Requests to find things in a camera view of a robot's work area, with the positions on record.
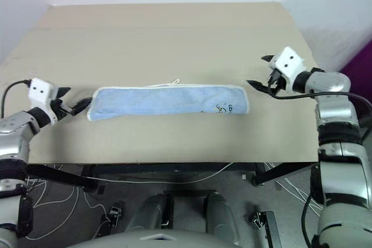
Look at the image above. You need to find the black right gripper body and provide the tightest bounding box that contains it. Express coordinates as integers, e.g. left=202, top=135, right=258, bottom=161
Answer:
left=267, top=69, right=288, bottom=96

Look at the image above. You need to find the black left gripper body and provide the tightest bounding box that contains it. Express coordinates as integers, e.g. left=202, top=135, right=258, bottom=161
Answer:
left=51, top=98, right=74, bottom=121

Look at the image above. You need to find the light blue towel white trim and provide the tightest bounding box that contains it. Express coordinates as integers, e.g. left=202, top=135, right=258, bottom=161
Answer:
left=86, top=78, right=251, bottom=123

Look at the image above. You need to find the purple object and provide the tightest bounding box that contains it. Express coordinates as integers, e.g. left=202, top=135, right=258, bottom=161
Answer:
left=339, top=38, right=372, bottom=107

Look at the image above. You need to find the black floor clamp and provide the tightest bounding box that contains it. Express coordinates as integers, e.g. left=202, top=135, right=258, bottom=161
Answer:
left=95, top=201, right=125, bottom=239

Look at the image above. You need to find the dark grey rounded shape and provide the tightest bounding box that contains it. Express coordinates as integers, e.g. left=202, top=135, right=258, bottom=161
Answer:
left=204, top=192, right=241, bottom=245
left=126, top=193, right=176, bottom=233

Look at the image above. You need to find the grey robot torso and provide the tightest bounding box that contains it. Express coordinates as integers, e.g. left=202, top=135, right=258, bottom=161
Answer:
left=66, top=228, right=242, bottom=248

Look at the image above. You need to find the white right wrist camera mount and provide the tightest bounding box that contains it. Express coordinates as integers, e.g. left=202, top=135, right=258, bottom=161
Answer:
left=268, top=46, right=309, bottom=91

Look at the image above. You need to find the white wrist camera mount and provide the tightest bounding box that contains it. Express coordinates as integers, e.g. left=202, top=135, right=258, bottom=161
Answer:
left=268, top=46, right=309, bottom=91
left=27, top=77, right=60, bottom=124

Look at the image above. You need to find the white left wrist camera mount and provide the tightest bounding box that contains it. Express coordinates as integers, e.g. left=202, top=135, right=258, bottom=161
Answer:
left=27, top=77, right=60, bottom=124

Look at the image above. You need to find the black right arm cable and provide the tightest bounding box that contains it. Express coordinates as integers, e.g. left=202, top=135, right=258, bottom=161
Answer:
left=271, top=91, right=372, bottom=113

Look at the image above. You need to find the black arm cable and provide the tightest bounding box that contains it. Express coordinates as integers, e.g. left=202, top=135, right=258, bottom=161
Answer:
left=0, top=80, right=31, bottom=118
left=271, top=91, right=372, bottom=113

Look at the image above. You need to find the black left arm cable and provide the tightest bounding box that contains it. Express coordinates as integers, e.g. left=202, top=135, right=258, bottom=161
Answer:
left=0, top=80, right=31, bottom=118

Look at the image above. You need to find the looped white floor cable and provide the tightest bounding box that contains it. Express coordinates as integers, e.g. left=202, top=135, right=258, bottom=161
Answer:
left=25, top=175, right=109, bottom=240

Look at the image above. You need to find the white floor cable bundle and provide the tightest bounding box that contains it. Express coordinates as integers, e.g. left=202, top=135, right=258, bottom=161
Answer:
left=264, top=161, right=324, bottom=211

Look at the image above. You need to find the long white floor cable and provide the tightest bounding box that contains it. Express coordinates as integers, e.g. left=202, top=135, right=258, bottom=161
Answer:
left=83, top=161, right=237, bottom=184

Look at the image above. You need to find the black metal table frame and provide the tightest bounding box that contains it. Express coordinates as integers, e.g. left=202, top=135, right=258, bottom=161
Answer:
left=25, top=161, right=320, bottom=193

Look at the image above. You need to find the black metal floor bracket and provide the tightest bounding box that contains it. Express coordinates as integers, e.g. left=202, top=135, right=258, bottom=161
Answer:
left=251, top=211, right=283, bottom=248

